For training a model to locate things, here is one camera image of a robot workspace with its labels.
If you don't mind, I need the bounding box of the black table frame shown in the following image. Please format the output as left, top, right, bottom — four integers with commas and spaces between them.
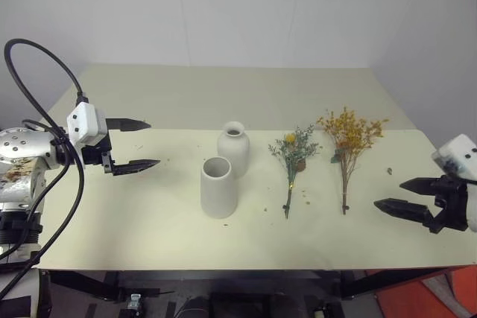
40, 266, 463, 302

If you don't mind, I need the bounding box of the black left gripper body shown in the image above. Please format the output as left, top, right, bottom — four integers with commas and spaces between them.
79, 130, 115, 177

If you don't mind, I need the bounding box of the green dried flower bunch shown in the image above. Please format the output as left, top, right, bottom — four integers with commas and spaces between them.
268, 124, 322, 220

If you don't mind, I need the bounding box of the yellow dried flower bunch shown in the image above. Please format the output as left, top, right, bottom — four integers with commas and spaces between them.
315, 106, 391, 216

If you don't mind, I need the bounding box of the orange box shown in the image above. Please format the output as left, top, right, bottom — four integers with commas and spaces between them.
373, 264, 477, 318

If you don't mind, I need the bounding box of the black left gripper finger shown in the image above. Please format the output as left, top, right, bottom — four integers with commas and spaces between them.
110, 159, 162, 178
105, 118, 152, 133

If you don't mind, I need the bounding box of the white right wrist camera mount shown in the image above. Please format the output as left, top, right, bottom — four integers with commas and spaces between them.
432, 133, 477, 233

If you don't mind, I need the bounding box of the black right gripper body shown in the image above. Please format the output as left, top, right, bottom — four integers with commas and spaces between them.
427, 174, 470, 235

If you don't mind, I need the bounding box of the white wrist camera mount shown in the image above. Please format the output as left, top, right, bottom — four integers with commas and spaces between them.
432, 133, 477, 233
66, 101, 110, 147

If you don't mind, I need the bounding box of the white cylindrical ceramic vase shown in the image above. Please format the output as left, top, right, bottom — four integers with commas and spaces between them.
200, 156, 239, 220

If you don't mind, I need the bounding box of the cream table cover sheet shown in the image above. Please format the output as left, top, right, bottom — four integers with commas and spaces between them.
35, 127, 477, 271

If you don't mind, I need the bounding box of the white bottle-shaped ceramic vase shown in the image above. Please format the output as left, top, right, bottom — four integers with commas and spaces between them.
216, 121, 251, 179

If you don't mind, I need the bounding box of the dark rounded shape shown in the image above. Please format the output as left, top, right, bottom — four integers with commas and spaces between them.
174, 294, 212, 318

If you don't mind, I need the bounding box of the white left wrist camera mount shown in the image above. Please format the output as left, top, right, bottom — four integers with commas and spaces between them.
66, 101, 110, 147

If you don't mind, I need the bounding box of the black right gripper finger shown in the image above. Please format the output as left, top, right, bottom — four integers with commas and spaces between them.
399, 178, 443, 197
373, 197, 437, 227

